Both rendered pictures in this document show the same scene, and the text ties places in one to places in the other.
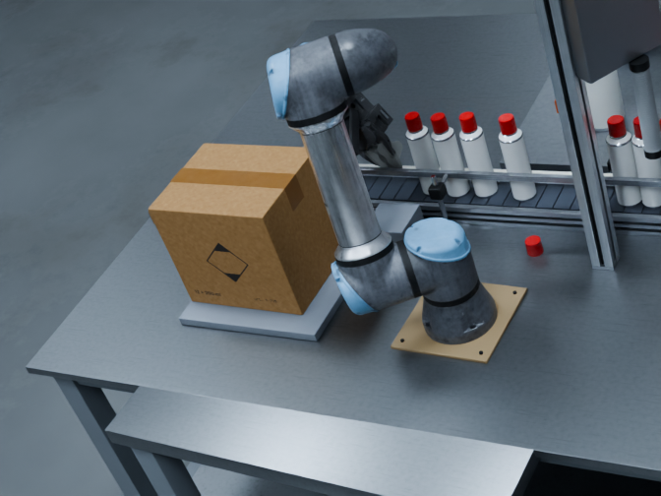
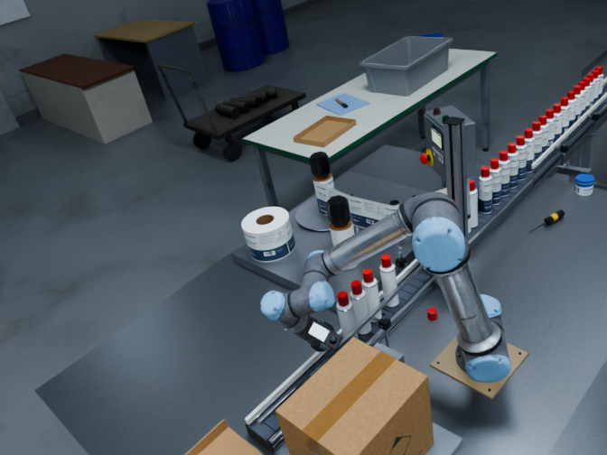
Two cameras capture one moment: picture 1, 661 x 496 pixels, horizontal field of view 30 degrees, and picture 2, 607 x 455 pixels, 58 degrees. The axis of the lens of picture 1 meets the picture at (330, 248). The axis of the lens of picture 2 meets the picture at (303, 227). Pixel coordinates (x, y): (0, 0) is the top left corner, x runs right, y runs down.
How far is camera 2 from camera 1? 2.36 m
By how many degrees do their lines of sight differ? 63
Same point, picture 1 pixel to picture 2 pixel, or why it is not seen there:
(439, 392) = (547, 380)
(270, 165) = (356, 365)
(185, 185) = (334, 429)
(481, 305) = not seen: hidden behind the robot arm
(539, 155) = not seen: hidden behind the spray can
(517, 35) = (206, 289)
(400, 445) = (595, 408)
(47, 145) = not seen: outside the picture
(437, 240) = (490, 302)
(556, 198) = (405, 292)
